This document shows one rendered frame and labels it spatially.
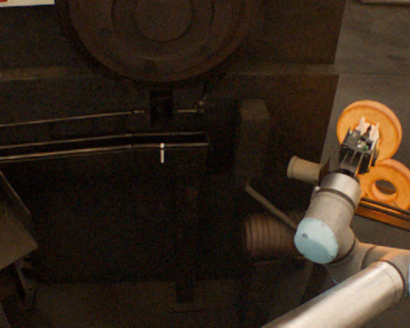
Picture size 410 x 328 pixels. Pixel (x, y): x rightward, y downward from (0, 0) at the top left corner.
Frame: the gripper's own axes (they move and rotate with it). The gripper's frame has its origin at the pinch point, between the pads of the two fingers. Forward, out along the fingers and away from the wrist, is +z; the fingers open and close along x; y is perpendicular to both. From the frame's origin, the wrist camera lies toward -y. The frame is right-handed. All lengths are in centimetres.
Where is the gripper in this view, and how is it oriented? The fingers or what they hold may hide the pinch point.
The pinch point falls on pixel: (370, 126)
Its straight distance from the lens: 122.1
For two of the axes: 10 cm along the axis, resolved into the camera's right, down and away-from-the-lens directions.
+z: 4.9, -7.4, 4.6
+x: -8.7, -3.6, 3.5
